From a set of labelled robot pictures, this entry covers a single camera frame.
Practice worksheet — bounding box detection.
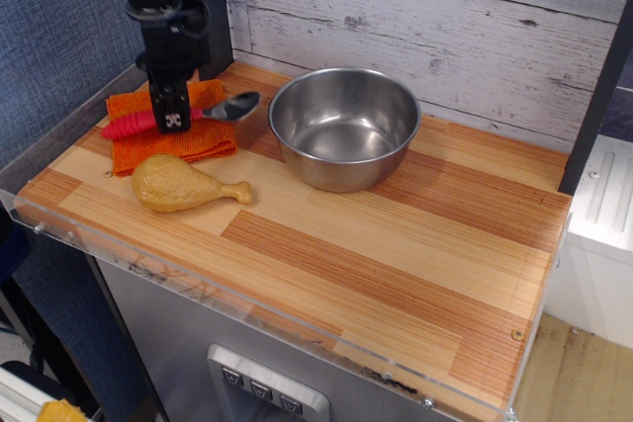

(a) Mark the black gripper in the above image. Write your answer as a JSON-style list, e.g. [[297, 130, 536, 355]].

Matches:
[[127, 0, 209, 133]]

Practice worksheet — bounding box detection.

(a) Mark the red handled metal spoon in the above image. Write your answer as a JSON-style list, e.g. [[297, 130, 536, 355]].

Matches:
[[102, 91, 260, 140]]

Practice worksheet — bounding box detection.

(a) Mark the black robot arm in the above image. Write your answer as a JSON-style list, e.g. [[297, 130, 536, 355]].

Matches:
[[126, 0, 209, 133]]

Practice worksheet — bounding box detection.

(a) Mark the orange folded towel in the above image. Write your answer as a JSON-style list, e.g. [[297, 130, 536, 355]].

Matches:
[[106, 79, 238, 177]]

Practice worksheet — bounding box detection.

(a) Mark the plastic toy chicken drumstick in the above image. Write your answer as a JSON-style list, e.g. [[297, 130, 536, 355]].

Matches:
[[132, 154, 253, 212]]

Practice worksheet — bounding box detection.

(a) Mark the stainless steel bowl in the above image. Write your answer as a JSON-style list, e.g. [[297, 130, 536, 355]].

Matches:
[[268, 67, 422, 193]]

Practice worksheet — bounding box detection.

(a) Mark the stainless steel cabinet front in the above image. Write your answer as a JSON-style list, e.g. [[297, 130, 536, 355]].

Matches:
[[96, 259, 444, 421]]

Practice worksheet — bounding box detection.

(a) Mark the silver button control panel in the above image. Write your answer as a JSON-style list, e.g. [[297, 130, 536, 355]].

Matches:
[[207, 343, 330, 421]]

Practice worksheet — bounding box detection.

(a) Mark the yellow black object bottom left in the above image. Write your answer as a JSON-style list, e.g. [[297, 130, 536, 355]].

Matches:
[[36, 399, 88, 422]]

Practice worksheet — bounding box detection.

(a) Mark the clear acrylic edge guard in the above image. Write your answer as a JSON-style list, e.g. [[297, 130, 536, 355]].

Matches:
[[2, 184, 551, 421]]

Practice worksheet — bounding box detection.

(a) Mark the white appliance at right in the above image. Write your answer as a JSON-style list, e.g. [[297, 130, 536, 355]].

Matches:
[[544, 135, 632, 348]]

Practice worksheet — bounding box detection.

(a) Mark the black left vertical post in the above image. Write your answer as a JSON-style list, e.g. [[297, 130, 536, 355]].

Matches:
[[199, 0, 233, 80]]

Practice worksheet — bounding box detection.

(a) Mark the black vertical post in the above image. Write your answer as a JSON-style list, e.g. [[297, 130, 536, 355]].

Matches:
[[558, 0, 632, 196], [199, 0, 233, 80]]

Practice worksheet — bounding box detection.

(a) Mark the black right vertical post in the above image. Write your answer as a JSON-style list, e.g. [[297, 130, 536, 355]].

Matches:
[[558, 0, 632, 196]]

